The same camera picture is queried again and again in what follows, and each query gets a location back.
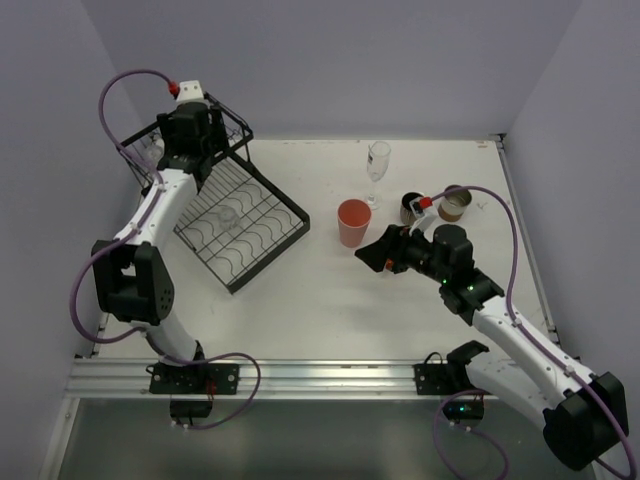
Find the clear glass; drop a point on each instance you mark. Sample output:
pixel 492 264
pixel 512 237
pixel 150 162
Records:
pixel 154 152

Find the white and brown tumbler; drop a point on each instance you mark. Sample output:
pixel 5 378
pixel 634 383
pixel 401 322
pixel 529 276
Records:
pixel 454 203

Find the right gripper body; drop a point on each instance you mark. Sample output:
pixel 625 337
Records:
pixel 395 248

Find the clear faceted glass tumbler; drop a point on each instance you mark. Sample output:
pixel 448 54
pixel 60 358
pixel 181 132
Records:
pixel 227 218

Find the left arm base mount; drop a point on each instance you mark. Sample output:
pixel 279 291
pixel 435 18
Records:
pixel 194 386

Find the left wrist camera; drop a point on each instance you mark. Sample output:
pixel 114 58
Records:
pixel 190 91

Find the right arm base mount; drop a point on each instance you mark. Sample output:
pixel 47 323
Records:
pixel 446 375

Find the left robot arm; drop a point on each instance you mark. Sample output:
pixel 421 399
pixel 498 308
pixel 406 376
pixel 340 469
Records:
pixel 133 283

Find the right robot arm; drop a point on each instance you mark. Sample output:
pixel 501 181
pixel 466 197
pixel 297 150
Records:
pixel 581 414

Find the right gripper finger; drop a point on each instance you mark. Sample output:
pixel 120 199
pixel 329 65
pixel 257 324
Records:
pixel 388 239
pixel 376 258

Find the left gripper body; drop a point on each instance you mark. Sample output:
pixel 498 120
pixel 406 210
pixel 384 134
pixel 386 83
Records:
pixel 215 125

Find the aluminium mounting rail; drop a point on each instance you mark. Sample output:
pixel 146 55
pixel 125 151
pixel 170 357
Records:
pixel 129 378

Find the clear champagne flute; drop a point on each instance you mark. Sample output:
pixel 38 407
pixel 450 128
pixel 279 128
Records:
pixel 378 159

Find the pink plastic cup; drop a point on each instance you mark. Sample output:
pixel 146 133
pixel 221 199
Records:
pixel 353 217

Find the black wire dish rack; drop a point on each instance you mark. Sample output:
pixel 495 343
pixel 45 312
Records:
pixel 270 221

